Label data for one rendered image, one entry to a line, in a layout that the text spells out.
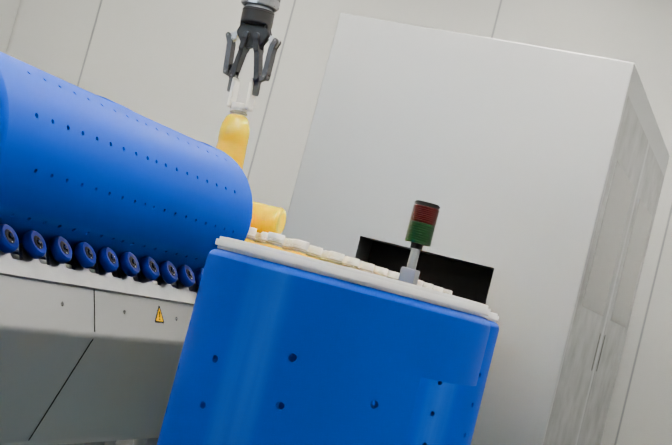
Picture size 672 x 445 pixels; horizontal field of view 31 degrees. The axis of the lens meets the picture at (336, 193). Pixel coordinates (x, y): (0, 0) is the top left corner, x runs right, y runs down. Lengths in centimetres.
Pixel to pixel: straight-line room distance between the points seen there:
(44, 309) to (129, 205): 25
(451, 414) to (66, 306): 67
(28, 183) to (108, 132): 22
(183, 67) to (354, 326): 605
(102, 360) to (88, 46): 525
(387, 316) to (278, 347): 10
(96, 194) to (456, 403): 68
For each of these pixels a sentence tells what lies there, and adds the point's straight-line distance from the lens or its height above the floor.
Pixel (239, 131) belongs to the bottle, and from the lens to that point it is 273.
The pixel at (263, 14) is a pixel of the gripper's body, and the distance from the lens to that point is 276.
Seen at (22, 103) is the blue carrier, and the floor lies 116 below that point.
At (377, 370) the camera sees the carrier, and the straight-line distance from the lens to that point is 105.
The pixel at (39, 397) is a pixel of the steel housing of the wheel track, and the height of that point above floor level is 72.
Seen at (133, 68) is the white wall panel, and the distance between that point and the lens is 715.
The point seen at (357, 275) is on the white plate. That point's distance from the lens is 104.
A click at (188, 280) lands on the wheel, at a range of 234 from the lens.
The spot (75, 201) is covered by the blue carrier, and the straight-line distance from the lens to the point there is 191.
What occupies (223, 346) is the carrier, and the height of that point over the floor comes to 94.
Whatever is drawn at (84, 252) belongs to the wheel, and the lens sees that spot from 201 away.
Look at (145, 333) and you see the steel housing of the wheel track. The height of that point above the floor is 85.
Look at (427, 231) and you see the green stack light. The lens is 281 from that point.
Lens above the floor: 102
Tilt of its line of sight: 4 degrees up
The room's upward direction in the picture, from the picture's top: 15 degrees clockwise
